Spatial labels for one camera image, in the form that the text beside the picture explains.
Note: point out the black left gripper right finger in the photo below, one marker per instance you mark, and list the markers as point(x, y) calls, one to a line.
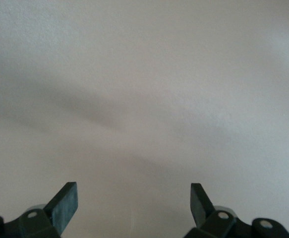
point(200, 210)

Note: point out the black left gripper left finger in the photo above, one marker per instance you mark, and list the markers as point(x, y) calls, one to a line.
point(62, 210)

